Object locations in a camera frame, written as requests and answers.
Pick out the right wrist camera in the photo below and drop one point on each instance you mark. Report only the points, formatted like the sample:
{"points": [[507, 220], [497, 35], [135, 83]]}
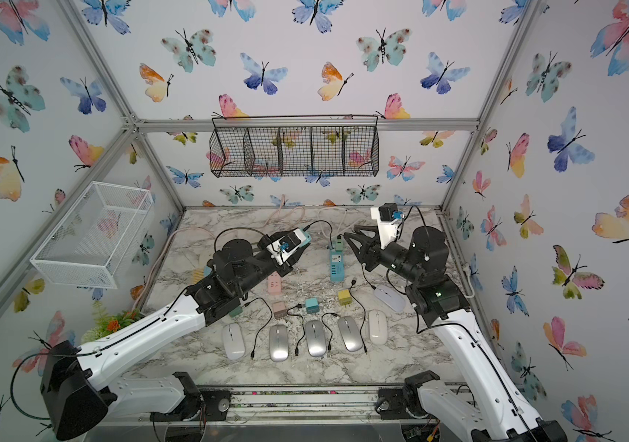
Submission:
{"points": [[389, 220]]}

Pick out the black charging cable white mouse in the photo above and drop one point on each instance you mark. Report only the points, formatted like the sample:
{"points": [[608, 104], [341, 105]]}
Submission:
{"points": [[261, 328]]}

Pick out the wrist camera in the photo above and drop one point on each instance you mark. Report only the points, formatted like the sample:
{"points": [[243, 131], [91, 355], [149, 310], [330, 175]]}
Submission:
{"points": [[389, 220], [285, 247]]}

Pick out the black wire wall basket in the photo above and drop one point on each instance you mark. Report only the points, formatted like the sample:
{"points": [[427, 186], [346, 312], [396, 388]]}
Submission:
{"points": [[327, 146]]}

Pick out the white wireless mouse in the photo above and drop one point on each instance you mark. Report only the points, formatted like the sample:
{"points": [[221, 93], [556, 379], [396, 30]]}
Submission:
{"points": [[233, 341]]}

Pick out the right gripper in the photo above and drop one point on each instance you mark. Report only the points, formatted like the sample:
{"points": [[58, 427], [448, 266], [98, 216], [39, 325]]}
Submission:
{"points": [[370, 246]]}

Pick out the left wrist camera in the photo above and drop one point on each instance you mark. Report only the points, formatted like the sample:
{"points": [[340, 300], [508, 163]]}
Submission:
{"points": [[285, 247]]}

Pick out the pink charger plug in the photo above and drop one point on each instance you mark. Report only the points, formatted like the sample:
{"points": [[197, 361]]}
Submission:
{"points": [[280, 310]]}

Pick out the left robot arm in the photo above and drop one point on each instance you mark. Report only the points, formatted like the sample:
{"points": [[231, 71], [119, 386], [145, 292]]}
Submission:
{"points": [[84, 384]]}

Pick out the pink power strip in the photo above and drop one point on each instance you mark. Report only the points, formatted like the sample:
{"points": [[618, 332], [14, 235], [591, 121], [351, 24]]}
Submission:
{"points": [[274, 285]]}

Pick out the lavender mouse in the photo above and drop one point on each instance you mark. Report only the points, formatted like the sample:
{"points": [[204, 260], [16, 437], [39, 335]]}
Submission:
{"points": [[391, 298]]}

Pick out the black charging cable silver mouse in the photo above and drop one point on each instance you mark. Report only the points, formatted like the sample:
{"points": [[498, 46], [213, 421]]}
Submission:
{"points": [[298, 321]]}

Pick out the teal power strip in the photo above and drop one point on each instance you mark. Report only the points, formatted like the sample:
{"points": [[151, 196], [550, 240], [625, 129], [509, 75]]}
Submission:
{"points": [[337, 265]]}

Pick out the yellow green charger plug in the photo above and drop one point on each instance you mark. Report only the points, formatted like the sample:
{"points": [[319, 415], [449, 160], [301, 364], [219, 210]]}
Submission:
{"points": [[344, 297]]}

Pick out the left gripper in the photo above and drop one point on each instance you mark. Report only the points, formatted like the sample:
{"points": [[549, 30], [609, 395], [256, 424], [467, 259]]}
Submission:
{"points": [[285, 269]]}

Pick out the white mesh wall basket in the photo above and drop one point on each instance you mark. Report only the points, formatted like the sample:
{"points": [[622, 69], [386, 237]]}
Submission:
{"points": [[89, 243]]}

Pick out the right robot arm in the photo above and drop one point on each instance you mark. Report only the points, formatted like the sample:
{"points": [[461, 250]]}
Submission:
{"points": [[445, 310]]}

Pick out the teal charger plug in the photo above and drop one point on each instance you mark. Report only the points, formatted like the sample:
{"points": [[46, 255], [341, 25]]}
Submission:
{"points": [[312, 305]]}

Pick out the aluminium front rail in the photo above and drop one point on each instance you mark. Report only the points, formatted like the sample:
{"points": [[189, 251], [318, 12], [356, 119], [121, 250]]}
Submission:
{"points": [[314, 403]]}

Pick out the artificial potted plant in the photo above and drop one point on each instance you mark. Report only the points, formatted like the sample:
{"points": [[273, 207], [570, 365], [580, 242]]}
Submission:
{"points": [[106, 323]]}

